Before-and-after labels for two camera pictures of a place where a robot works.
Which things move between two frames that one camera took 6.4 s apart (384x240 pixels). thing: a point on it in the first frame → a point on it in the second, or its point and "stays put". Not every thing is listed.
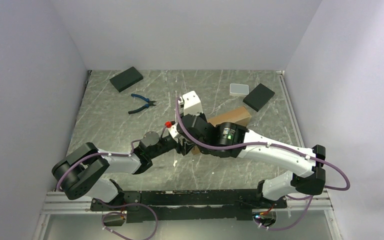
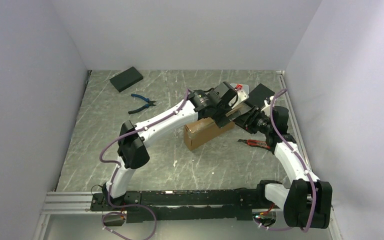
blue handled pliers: [151, 103] stays put
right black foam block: [259, 97] stays put
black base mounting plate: [187, 205] stays put
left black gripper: [183, 148] → [222, 120]
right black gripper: [203, 117] → [247, 121]
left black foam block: [126, 79] stays put
